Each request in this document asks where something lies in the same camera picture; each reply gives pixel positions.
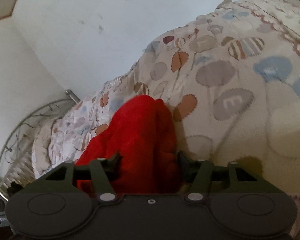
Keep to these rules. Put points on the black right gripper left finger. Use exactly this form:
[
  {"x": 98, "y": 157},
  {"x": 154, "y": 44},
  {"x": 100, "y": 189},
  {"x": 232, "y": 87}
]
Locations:
[{"x": 63, "y": 199}]

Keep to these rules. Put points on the red long-sleeved garment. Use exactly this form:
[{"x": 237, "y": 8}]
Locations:
[{"x": 142, "y": 132}]

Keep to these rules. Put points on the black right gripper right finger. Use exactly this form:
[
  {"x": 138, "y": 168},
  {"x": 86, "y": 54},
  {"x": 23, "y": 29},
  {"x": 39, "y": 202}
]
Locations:
[{"x": 238, "y": 200}]

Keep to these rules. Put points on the patterned circle-print quilt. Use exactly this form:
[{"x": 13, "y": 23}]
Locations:
[{"x": 232, "y": 81}]

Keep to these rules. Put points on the beige pillow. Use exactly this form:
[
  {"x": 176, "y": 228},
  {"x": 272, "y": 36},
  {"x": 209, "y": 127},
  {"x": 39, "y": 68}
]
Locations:
[{"x": 43, "y": 157}]

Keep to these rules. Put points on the metal bed headboard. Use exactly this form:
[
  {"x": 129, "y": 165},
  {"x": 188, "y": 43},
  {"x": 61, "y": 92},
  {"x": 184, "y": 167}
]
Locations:
[{"x": 15, "y": 156}]

